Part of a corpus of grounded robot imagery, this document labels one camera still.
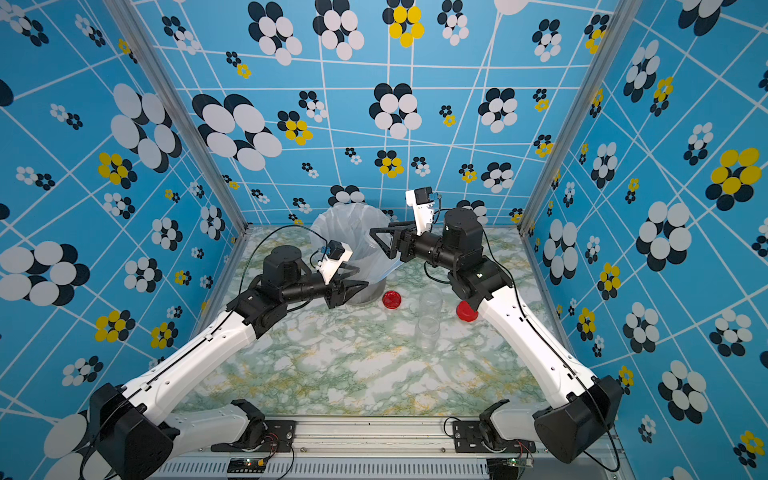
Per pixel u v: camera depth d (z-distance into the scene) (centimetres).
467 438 72
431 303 87
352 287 65
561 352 42
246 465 72
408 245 56
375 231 60
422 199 56
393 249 57
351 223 93
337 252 59
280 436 73
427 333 80
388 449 73
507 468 69
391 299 99
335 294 61
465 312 93
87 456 64
